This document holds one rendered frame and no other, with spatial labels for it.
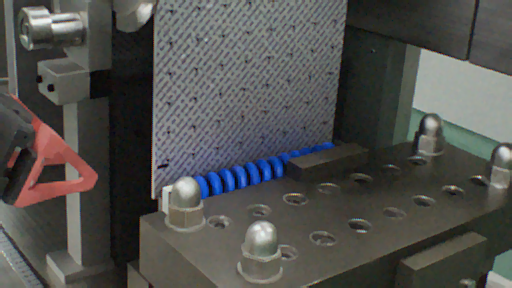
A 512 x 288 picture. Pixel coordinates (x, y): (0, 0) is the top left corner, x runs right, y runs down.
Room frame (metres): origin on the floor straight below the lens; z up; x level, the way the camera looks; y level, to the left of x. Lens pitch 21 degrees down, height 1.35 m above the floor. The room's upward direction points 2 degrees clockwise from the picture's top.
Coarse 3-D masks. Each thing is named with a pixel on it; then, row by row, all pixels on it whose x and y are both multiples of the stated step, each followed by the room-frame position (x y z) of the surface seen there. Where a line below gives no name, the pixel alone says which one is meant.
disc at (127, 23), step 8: (144, 0) 0.62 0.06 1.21; (152, 0) 0.61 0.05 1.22; (144, 8) 0.62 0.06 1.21; (152, 8) 0.61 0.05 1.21; (112, 16) 0.67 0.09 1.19; (120, 16) 0.66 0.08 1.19; (128, 16) 0.64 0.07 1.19; (136, 16) 0.63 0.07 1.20; (144, 16) 0.62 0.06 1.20; (112, 24) 0.67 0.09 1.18; (120, 24) 0.66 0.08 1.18; (128, 24) 0.64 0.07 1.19; (136, 24) 0.63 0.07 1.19; (144, 24) 0.62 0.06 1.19
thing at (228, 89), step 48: (288, 0) 0.70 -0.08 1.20; (336, 0) 0.73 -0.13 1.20; (192, 48) 0.63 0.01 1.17; (240, 48) 0.66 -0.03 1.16; (288, 48) 0.70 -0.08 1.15; (336, 48) 0.74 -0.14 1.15; (192, 96) 0.63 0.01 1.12; (240, 96) 0.67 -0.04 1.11; (288, 96) 0.70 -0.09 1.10; (336, 96) 0.74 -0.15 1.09; (192, 144) 0.63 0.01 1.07; (240, 144) 0.67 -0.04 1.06; (288, 144) 0.71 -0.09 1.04
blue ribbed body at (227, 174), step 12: (324, 144) 0.72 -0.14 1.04; (288, 156) 0.68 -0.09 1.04; (240, 168) 0.64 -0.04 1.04; (252, 168) 0.64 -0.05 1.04; (264, 168) 0.65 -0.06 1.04; (276, 168) 0.66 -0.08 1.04; (204, 180) 0.61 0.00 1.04; (216, 180) 0.62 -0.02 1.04; (228, 180) 0.62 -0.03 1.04; (240, 180) 0.63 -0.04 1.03; (252, 180) 0.64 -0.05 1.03; (264, 180) 0.65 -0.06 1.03; (204, 192) 0.60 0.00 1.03; (216, 192) 0.61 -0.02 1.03
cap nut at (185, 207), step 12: (180, 180) 0.55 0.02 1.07; (192, 180) 0.55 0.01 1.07; (180, 192) 0.54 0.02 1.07; (192, 192) 0.54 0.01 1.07; (168, 204) 0.55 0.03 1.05; (180, 204) 0.54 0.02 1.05; (192, 204) 0.54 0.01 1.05; (168, 216) 0.55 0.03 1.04; (180, 216) 0.54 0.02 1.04; (192, 216) 0.54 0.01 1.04; (180, 228) 0.53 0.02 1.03; (192, 228) 0.54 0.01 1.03
